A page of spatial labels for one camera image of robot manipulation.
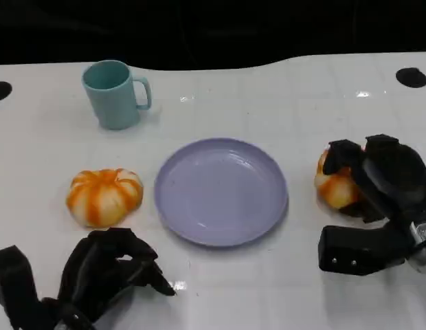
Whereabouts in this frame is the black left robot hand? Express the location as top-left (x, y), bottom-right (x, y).
top-left (57, 227), bottom-right (177, 324)

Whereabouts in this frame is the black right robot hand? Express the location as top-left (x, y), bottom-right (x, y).
top-left (322, 134), bottom-right (426, 225)

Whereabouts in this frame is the orange and white bread roll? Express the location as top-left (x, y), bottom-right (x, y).
top-left (65, 168), bottom-right (144, 228)
top-left (314, 147), bottom-right (364, 210)

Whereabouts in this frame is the lilac plate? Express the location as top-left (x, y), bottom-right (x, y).
top-left (154, 137), bottom-right (289, 248)

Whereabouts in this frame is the pale green mug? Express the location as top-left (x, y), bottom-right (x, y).
top-left (81, 59), bottom-right (153, 131)

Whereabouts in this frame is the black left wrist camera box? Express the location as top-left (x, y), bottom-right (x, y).
top-left (0, 245), bottom-right (42, 330)

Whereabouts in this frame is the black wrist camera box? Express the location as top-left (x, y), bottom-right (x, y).
top-left (0, 245), bottom-right (42, 330)
top-left (317, 221), bottom-right (415, 276)

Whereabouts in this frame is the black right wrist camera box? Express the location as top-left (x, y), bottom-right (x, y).
top-left (317, 221), bottom-right (415, 276)

